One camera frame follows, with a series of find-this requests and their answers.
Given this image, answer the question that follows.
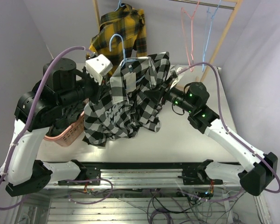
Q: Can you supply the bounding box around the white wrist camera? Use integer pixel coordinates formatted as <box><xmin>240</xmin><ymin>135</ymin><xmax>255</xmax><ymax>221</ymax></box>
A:
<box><xmin>85</xmin><ymin>54</ymin><xmax>113</xmax><ymax>85</ymax></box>
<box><xmin>169</xmin><ymin>65</ymin><xmax>184</xmax><ymax>89</ymax></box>

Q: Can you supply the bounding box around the aluminium frame base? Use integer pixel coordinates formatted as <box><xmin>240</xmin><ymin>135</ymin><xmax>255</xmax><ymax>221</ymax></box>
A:
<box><xmin>10</xmin><ymin>161</ymin><xmax>272</xmax><ymax>224</ymax></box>

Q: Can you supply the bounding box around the black white checkered shirt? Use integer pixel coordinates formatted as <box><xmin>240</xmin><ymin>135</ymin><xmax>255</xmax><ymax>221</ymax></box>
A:
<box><xmin>83</xmin><ymin>52</ymin><xmax>170</xmax><ymax>147</ymax></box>

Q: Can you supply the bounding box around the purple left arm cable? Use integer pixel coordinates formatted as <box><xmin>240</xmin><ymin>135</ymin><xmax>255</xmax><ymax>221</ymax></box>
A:
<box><xmin>0</xmin><ymin>46</ymin><xmax>93</xmax><ymax>210</ymax></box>

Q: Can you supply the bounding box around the pink laundry basket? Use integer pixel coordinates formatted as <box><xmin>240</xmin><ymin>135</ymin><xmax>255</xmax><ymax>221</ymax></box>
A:
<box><xmin>43</xmin><ymin>112</ymin><xmax>84</xmax><ymax>147</ymax></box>

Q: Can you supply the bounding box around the metal rack rod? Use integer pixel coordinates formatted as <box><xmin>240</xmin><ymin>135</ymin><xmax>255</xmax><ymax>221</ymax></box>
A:
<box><xmin>176</xmin><ymin>0</ymin><xmax>235</xmax><ymax>10</ymax></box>

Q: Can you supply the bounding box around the blue hanger of checkered shirt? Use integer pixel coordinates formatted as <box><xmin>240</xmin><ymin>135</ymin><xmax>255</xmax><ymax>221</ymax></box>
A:
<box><xmin>109</xmin><ymin>34</ymin><xmax>149</xmax><ymax>70</ymax></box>

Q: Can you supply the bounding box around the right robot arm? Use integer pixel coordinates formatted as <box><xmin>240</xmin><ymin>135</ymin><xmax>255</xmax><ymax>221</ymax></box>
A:
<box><xmin>144</xmin><ymin>82</ymin><xmax>278</xmax><ymax>196</ymax></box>

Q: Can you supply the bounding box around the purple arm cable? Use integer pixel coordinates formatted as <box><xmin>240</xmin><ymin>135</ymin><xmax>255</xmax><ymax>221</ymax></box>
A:
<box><xmin>0</xmin><ymin>46</ymin><xmax>93</xmax><ymax>210</ymax></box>
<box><xmin>175</xmin><ymin>62</ymin><xmax>280</xmax><ymax>194</ymax></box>

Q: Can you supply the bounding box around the blue hanger of yellow shirt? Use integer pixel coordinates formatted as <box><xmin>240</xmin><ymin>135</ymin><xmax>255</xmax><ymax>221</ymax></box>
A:
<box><xmin>115</xmin><ymin>0</ymin><xmax>125</xmax><ymax>11</ymax></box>

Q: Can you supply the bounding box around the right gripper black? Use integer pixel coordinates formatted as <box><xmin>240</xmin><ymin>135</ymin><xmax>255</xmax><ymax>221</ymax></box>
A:
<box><xmin>144</xmin><ymin>76</ymin><xmax>195</xmax><ymax>114</ymax></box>

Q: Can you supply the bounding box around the blue wire hanger empty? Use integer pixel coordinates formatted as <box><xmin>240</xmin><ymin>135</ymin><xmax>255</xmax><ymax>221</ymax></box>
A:
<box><xmin>202</xmin><ymin>0</ymin><xmax>222</xmax><ymax>62</ymax></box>

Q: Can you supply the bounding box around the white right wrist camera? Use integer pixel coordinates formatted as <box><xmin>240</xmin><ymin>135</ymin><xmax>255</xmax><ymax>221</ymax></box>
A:
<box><xmin>169</xmin><ymin>65</ymin><xmax>184</xmax><ymax>89</ymax></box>

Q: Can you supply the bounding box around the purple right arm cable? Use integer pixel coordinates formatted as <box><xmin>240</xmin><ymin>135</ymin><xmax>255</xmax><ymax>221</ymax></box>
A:
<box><xmin>175</xmin><ymin>62</ymin><xmax>280</xmax><ymax>194</ymax></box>

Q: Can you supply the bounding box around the yellow plaid shirt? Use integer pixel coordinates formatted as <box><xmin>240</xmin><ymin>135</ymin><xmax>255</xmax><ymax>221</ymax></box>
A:
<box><xmin>89</xmin><ymin>3</ymin><xmax>147</xmax><ymax>76</ymax></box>

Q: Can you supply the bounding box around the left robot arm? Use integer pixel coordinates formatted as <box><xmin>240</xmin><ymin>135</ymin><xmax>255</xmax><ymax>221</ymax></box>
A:
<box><xmin>0</xmin><ymin>55</ymin><xmax>112</xmax><ymax>197</ymax></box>

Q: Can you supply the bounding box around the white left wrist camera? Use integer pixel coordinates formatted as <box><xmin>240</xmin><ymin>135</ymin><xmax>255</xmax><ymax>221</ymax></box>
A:
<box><xmin>85</xmin><ymin>54</ymin><xmax>113</xmax><ymax>85</ymax></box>

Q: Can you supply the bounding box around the pink wire hanger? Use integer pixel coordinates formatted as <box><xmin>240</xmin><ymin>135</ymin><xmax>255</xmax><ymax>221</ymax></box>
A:
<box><xmin>181</xmin><ymin>0</ymin><xmax>200</xmax><ymax>66</ymax></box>

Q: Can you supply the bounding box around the wooden clothes rack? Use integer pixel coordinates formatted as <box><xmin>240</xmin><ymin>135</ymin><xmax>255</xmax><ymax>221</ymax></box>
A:
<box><xmin>92</xmin><ymin>0</ymin><xmax>243</xmax><ymax>82</ymax></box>

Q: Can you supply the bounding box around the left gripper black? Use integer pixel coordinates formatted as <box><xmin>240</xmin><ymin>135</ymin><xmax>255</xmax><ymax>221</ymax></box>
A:
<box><xmin>58</xmin><ymin>66</ymin><xmax>112</xmax><ymax>109</ymax></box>

